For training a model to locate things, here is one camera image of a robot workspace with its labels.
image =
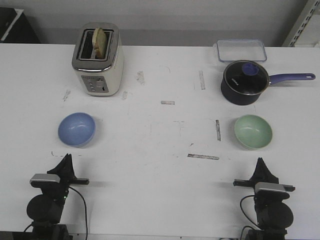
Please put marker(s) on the glass pot lid blue knob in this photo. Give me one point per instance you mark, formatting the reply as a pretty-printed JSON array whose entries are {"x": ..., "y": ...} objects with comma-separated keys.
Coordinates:
[{"x": 246, "y": 77}]

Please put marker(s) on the dark blue saucepan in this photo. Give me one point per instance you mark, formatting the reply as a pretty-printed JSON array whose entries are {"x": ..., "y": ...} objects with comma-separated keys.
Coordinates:
[{"x": 244, "y": 100}]

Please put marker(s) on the toast slice in toaster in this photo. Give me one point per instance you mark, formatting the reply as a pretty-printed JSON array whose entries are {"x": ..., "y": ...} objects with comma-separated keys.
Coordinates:
[{"x": 99, "y": 43}]

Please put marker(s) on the green bowl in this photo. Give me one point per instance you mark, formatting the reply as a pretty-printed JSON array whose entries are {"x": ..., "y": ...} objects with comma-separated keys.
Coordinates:
[{"x": 253, "y": 132}]

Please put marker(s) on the white metal shelf rail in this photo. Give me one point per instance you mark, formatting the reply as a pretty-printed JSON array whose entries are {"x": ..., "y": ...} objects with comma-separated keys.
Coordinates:
[{"x": 310, "y": 8}]

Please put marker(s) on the cream and steel toaster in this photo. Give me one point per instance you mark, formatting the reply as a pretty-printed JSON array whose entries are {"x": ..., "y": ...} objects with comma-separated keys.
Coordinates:
[{"x": 99, "y": 77}]

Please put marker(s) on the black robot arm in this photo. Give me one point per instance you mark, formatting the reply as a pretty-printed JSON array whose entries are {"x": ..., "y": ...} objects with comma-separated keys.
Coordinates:
[
  {"x": 46, "y": 209},
  {"x": 273, "y": 216}
]

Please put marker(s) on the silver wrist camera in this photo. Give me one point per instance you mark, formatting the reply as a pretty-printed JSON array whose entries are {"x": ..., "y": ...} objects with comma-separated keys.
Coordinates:
[
  {"x": 41, "y": 180},
  {"x": 273, "y": 187}
]

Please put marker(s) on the clear plastic food container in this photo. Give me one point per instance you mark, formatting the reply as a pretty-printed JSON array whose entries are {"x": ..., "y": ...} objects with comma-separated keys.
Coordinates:
[{"x": 230, "y": 50}]

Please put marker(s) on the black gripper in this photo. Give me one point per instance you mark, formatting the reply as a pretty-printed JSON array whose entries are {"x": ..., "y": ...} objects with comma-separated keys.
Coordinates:
[
  {"x": 262, "y": 174},
  {"x": 60, "y": 191}
]

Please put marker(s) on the black box in background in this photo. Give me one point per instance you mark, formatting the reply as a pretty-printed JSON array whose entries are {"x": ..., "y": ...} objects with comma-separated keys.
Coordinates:
[{"x": 15, "y": 27}]

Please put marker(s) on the blue bowl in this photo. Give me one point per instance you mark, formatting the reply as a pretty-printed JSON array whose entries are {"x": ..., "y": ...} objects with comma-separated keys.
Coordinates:
[{"x": 77, "y": 129}]

